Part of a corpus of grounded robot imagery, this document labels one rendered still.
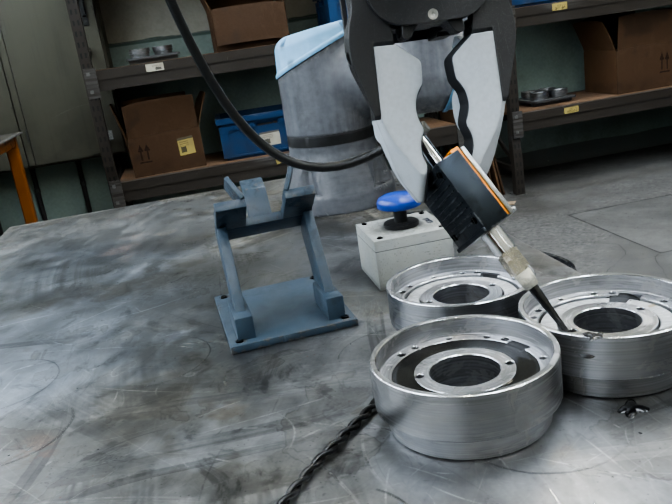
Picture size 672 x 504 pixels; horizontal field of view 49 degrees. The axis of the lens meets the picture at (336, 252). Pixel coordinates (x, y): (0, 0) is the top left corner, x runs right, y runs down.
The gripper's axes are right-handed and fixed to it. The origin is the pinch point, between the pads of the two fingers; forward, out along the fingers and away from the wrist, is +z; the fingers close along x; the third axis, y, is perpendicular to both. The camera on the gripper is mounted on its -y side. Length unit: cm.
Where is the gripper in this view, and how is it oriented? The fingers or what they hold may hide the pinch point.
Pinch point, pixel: (448, 176)
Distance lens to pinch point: 43.9
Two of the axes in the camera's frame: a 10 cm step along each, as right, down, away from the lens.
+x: -9.7, 1.7, -1.4
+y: -1.6, -1.2, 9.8
